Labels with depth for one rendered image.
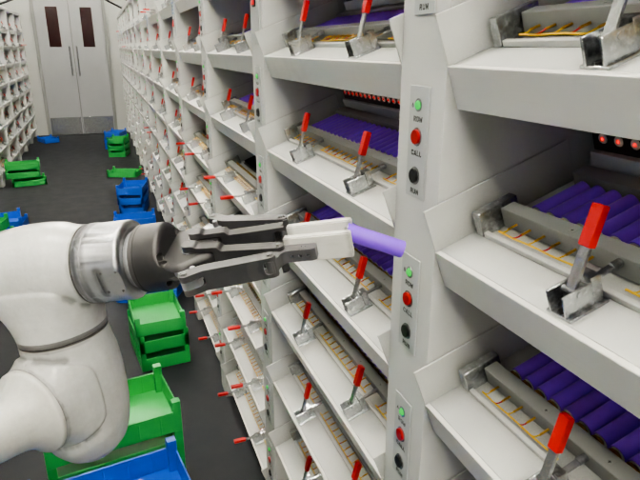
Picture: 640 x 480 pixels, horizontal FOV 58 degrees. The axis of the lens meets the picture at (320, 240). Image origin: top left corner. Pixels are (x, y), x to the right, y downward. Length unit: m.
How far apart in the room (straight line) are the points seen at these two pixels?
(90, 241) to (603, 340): 0.49
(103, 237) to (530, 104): 0.44
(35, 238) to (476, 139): 0.48
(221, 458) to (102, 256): 1.46
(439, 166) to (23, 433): 0.52
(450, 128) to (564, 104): 0.16
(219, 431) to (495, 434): 1.57
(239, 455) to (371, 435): 1.11
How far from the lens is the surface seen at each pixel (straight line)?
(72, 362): 0.71
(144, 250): 0.63
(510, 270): 0.58
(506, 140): 0.66
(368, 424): 0.99
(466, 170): 0.63
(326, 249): 0.59
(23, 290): 0.69
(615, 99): 0.45
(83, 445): 0.76
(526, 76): 0.51
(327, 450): 1.25
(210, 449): 2.08
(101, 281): 0.65
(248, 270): 0.58
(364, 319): 0.90
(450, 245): 0.64
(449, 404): 0.72
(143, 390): 1.64
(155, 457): 1.36
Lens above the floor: 1.27
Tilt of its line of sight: 19 degrees down
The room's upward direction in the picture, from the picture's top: straight up
